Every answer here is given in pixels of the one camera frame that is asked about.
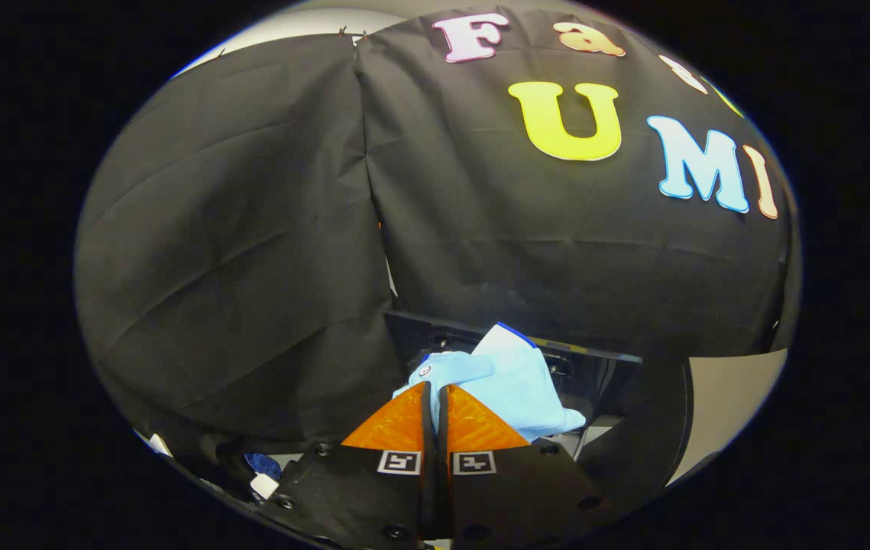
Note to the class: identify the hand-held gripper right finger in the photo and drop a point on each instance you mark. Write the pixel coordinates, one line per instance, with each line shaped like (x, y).
(511, 496)

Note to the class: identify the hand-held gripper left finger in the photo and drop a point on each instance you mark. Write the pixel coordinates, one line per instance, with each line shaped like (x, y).
(373, 496)

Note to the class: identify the light blue polo shirt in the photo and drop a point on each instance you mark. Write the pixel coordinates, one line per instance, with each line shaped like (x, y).
(519, 382)

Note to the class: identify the small white object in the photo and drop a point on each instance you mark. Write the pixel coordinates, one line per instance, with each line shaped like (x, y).
(264, 485)

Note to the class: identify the small blue object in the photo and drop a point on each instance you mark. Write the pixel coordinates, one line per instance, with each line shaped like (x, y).
(263, 464)

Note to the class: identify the black backdrop cloth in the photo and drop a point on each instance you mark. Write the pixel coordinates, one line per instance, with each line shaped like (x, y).
(266, 252)

